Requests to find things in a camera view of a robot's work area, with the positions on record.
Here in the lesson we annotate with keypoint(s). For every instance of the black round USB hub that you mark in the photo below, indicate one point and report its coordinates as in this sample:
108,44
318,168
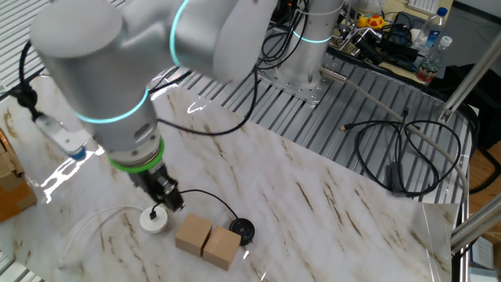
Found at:
242,231

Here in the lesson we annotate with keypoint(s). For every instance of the black bag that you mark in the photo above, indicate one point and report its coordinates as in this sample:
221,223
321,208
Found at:
481,98

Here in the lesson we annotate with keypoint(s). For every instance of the light wooden cube block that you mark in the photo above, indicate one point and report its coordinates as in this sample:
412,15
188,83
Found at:
222,248
193,235

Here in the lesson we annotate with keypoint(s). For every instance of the marble pattern table mat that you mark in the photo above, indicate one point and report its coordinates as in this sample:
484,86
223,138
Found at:
274,196

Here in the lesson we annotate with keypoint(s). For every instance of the aluminium frame bar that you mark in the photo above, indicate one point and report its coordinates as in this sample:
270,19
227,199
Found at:
475,229
469,78

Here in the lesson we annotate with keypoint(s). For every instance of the white round docking station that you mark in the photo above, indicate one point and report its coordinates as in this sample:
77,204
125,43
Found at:
153,223

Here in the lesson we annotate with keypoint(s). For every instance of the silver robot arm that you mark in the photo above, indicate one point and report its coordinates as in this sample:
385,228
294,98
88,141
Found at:
102,70

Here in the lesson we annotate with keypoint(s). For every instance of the blue cap plastic bottle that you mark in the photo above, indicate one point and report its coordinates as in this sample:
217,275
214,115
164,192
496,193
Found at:
429,27

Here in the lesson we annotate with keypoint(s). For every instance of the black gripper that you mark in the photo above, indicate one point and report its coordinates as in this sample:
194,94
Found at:
150,180

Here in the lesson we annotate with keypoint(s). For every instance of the brown cardboard box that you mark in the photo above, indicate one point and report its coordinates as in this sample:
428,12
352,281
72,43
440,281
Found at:
13,184

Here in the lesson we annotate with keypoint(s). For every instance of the white cap plastic bottle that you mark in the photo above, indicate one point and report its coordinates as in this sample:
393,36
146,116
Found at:
432,62

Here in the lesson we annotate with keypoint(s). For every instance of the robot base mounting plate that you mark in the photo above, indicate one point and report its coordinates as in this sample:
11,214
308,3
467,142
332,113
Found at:
297,88

